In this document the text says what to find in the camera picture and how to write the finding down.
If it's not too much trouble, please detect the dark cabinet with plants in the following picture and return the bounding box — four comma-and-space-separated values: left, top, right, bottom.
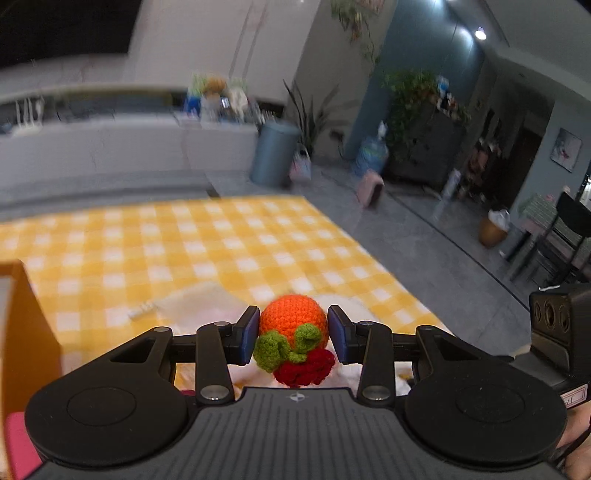
382, 70, 471, 190

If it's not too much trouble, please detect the black wall television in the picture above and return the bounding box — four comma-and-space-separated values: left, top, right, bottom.
0, 0, 141, 68

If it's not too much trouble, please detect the blue-grey trash bin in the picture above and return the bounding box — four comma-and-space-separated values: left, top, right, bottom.
250, 120, 301, 188

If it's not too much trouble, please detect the small white clip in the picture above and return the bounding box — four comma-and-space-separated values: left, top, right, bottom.
127, 302, 157, 320

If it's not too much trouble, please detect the black dining chair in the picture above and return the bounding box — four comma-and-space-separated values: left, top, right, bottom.
506, 189, 590, 285

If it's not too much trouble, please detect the orange crocheted fruit toy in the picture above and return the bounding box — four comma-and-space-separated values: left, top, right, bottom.
252, 294, 335, 389

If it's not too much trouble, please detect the tall leafy floor plant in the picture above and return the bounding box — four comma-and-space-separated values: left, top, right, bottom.
283, 83, 358, 155

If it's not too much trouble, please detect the white marble tv console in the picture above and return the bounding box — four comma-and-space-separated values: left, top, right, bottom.
1, 114, 259, 188

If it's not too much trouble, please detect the orange storage box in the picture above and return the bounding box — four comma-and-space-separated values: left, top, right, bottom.
1, 260, 62, 479

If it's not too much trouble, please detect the yellow checkered tablecloth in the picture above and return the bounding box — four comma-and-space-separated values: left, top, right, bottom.
1, 196, 438, 371

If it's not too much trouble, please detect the white wifi router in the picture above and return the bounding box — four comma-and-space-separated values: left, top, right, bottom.
10, 97, 45, 137

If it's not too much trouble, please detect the pink object in box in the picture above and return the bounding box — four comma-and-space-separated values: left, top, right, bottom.
4, 412, 42, 480

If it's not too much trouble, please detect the blue water jug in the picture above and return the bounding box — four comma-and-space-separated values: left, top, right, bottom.
353, 121, 389, 178

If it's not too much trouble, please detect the pink space heater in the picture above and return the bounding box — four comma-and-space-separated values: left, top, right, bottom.
356, 170, 385, 209

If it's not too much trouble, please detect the brown round basket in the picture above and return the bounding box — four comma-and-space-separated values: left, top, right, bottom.
478, 209, 511, 249

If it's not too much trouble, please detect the person's right hand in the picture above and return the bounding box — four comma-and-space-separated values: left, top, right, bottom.
557, 402, 591, 480

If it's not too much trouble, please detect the teddy bear toy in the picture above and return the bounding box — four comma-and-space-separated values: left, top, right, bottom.
201, 76, 228, 107

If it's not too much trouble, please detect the pastel woven basket bag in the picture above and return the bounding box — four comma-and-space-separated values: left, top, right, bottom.
290, 145, 311, 182

